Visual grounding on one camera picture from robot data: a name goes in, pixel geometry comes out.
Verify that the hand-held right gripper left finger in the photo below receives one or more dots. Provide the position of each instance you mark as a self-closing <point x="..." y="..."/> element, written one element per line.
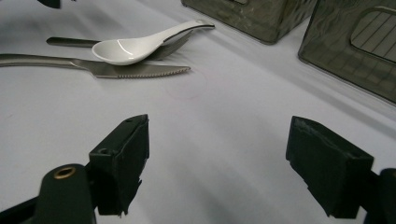
<point x="118" y="165"/>

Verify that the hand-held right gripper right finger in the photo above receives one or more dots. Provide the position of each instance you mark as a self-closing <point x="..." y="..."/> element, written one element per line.
<point x="330" y="168"/>

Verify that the metal fork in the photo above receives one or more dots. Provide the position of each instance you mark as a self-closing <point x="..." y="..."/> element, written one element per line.
<point x="68" y="42"/>

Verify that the white ceramic spoon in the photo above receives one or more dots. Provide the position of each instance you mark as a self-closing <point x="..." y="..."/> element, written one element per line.
<point x="124" y="51"/>

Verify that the metal table knife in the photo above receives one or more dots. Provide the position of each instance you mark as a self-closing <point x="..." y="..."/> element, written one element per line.
<point x="124" y="72"/>

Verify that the smoky transparent plastic bin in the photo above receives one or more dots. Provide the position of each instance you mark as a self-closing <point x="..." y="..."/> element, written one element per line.
<point x="327" y="56"/>
<point x="249" y="18"/>

